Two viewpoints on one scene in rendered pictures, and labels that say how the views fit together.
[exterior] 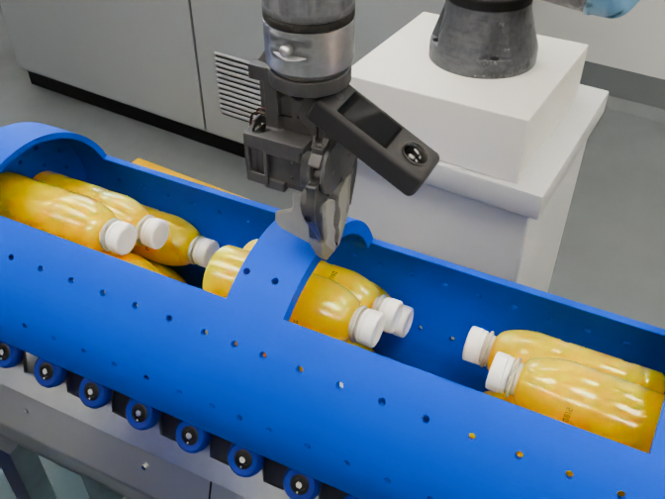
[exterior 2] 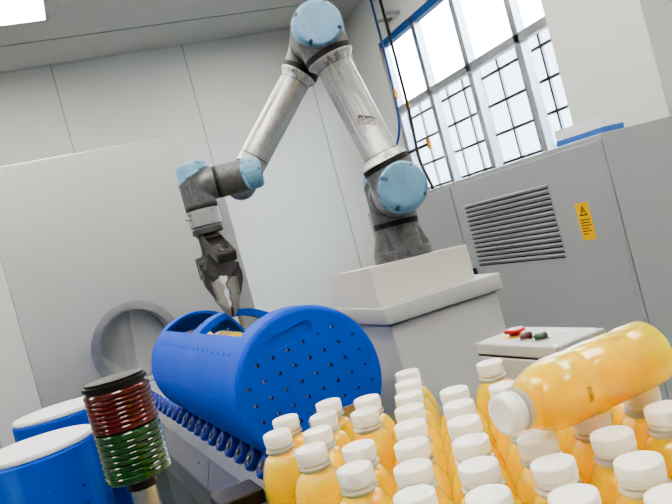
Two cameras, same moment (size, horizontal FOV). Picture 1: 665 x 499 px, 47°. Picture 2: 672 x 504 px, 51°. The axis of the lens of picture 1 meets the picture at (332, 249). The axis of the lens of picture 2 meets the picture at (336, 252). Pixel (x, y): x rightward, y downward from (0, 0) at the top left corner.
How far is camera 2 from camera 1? 138 cm
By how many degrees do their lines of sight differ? 53
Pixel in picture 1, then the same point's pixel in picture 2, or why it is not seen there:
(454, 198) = (373, 329)
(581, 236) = not seen: outside the picture
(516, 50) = (397, 246)
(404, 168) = (214, 252)
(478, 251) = (389, 362)
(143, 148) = not seen: hidden behind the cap
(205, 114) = not seen: hidden behind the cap
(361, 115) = (214, 240)
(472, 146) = (364, 292)
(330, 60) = (198, 220)
